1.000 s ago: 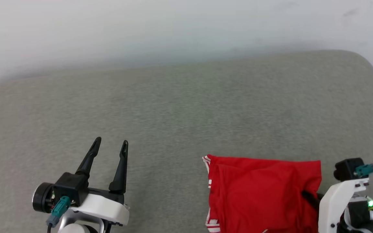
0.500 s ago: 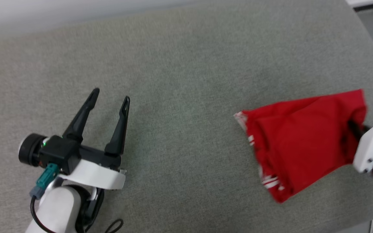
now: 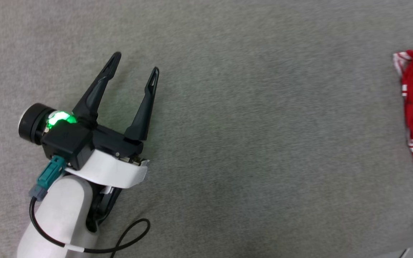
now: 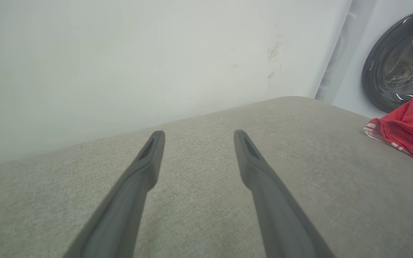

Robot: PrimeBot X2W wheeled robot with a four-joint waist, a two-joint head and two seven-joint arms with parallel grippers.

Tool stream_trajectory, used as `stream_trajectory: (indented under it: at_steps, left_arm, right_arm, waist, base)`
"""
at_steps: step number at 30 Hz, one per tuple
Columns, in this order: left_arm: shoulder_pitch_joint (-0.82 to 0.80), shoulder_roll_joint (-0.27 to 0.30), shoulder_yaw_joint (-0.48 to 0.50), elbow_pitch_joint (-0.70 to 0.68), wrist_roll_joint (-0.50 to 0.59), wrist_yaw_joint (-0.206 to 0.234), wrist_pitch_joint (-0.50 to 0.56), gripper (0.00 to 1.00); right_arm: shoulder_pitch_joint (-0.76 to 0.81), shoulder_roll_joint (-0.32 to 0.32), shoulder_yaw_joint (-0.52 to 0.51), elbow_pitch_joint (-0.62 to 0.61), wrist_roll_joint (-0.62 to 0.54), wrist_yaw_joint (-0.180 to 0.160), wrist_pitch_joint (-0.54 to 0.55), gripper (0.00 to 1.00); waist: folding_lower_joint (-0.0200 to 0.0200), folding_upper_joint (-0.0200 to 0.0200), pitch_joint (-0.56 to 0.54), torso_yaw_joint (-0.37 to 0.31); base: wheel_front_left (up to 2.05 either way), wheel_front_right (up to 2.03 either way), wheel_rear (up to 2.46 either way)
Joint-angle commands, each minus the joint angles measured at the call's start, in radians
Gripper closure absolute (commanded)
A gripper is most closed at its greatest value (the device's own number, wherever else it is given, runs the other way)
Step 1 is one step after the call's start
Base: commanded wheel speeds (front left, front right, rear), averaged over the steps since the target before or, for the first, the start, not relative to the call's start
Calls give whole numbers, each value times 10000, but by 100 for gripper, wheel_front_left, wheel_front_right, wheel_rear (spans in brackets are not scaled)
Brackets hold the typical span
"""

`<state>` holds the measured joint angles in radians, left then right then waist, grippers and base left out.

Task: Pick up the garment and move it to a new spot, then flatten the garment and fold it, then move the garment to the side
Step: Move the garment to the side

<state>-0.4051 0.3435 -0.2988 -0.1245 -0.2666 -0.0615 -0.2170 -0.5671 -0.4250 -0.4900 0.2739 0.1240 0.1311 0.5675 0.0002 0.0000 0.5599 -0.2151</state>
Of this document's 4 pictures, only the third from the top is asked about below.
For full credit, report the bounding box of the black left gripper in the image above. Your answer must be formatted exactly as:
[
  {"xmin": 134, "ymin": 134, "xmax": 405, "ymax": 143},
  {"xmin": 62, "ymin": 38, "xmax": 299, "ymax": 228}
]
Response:
[{"xmin": 18, "ymin": 52, "xmax": 160, "ymax": 159}]

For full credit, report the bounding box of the white left camera bracket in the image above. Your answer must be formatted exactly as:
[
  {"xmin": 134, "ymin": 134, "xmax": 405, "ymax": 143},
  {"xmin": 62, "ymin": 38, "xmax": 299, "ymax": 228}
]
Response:
[{"xmin": 64, "ymin": 148, "xmax": 150, "ymax": 189}]

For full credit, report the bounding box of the black cable with teal plug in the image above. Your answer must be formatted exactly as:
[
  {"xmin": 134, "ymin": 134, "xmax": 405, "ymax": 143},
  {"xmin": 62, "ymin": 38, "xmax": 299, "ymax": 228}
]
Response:
[{"xmin": 28, "ymin": 155, "xmax": 152, "ymax": 258}]

